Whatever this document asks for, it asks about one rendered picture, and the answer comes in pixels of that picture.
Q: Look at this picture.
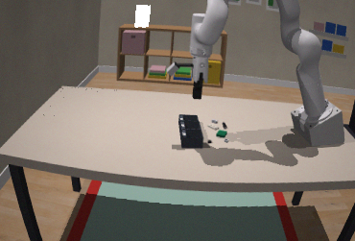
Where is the beige domino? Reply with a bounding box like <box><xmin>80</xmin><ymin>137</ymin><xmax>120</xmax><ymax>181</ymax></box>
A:
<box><xmin>207</xmin><ymin>124</ymin><xmax>219</xmax><ymax>130</ymax></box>

